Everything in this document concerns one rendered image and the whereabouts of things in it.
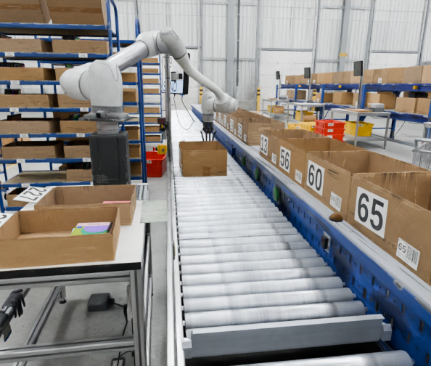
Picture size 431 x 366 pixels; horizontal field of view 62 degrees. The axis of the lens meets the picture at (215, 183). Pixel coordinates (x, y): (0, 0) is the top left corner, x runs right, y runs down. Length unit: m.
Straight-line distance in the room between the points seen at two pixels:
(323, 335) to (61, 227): 1.05
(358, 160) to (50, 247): 1.27
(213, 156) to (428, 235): 1.58
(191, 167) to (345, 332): 1.56
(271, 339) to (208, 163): 1.54
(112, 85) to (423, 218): 1.43
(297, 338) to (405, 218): 0.40
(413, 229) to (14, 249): 1.15
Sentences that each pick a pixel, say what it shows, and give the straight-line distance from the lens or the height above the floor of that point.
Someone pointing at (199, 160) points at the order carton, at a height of 0.86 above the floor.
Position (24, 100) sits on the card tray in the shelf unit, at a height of 1.19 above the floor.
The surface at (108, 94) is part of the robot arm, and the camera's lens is 1.84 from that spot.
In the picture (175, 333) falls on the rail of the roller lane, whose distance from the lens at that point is 0.95.
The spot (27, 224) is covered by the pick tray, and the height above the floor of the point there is 0.80.
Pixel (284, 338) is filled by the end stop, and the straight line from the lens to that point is 0.94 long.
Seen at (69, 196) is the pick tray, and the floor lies 0.80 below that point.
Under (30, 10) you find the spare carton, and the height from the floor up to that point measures 1.85.
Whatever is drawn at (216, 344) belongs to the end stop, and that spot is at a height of 0.74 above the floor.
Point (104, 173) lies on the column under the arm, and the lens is 1.89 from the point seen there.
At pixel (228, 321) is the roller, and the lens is 0.98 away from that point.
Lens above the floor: 1.32
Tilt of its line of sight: 15 degrees down
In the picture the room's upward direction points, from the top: straight up
